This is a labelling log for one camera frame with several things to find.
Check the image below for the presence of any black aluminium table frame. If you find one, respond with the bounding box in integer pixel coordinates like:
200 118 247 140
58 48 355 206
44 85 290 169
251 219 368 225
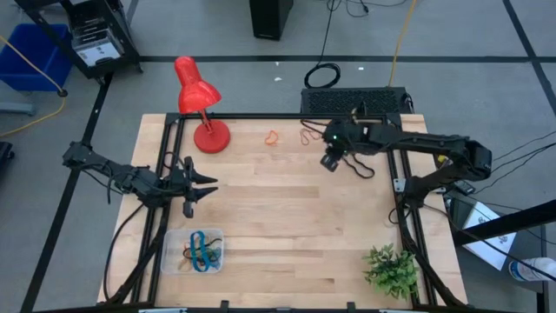
102 111 468 310

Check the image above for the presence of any black power adapter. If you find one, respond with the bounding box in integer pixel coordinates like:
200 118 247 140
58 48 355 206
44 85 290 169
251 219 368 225
453 179 477 196

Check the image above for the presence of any black metal cart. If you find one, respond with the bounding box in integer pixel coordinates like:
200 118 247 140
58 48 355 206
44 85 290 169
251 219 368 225
12 0 144 82

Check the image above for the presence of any black computer tower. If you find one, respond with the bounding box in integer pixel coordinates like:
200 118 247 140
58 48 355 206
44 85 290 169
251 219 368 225
248 0 295 42

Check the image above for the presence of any thin red rubber band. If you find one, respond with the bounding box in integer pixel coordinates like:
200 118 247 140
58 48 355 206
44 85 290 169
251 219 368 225
299 127 322 147

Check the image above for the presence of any white label sheet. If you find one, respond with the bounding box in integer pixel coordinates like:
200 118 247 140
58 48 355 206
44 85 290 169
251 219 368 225
74 41 123 68

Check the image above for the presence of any grey floor bracket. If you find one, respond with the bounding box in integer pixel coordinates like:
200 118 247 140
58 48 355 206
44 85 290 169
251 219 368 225
0 102 36 117

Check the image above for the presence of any black mesh computer case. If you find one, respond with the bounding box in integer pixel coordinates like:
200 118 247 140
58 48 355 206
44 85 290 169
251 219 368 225
300 86 414 116

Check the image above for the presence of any black metal beam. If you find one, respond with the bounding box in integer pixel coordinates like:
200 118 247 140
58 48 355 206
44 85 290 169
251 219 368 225
451 199 556 247

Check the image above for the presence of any clear plastic bin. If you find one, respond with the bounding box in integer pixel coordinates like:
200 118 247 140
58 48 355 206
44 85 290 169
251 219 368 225
160 228 226 276

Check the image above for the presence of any thin black rubber band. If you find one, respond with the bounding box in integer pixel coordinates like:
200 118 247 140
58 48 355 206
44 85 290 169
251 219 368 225
341 154 376 180

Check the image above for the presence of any blue plastic crate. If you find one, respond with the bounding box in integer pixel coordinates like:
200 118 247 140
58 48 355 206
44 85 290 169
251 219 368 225
0 23 74 92

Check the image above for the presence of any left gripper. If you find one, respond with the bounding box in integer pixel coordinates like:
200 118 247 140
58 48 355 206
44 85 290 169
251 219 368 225
162 156 219 218

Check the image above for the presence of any white cardboard box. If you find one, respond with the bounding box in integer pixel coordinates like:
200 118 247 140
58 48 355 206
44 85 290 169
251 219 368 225
447 197 518 271

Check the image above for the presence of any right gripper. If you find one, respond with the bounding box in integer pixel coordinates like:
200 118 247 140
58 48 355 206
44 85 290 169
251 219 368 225
320 117 374 174

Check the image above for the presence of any white plastic bottle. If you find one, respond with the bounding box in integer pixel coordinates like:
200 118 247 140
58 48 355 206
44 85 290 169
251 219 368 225
507 256 556 283

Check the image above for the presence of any green artificial plant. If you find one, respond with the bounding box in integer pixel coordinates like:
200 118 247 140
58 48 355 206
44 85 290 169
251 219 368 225
362 243 420 301

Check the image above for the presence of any red desk lamp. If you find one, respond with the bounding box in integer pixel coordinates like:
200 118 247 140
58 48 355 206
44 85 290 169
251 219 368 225
173 55 232 155

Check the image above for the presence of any black coiled cable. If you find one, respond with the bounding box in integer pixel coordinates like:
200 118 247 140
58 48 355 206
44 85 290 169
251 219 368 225
302 0 344 90

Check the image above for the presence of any black hanging arm cable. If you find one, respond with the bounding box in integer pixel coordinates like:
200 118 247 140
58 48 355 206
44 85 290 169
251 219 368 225
103 202 147 301

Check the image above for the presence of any yellow extension cable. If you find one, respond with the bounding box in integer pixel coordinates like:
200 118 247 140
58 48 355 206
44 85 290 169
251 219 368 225
387 0 418 87
0 34 69 139

